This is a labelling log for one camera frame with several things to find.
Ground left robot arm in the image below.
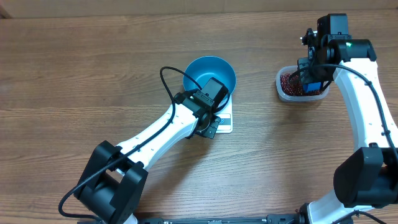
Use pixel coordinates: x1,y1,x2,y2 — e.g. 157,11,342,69
68,89,229,223

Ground red beans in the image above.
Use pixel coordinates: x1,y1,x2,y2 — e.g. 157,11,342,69
280,73,308,96

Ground blue plastic measuring scoop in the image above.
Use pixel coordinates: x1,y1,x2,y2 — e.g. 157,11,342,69
302,82,322,96

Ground white digital kitchen scale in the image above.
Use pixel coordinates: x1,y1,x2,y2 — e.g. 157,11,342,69
216,96,233,134

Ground clear plastic food container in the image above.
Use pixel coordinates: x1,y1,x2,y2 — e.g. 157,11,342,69
275,65,330,103

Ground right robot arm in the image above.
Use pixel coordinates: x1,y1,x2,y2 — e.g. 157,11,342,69
289,14,397,223

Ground blue metal bowl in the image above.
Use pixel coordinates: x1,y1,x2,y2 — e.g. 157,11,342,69
185,56,236,94

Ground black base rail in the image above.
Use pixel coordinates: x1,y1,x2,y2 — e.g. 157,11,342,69
137,214,305,224

